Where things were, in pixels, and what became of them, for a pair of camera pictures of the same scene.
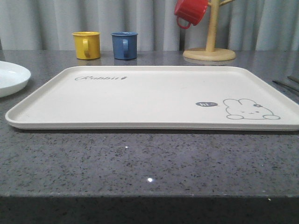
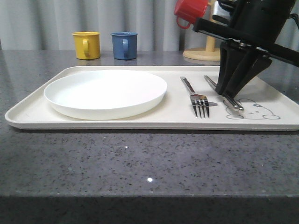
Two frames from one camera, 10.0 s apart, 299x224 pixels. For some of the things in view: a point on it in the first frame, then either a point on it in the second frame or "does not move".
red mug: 191,10 does not move
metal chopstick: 292,87 → 227,100
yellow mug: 87,45 does not move
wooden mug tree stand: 210,53 does not move
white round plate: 13,78 → 106,94
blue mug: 124,45 does not move
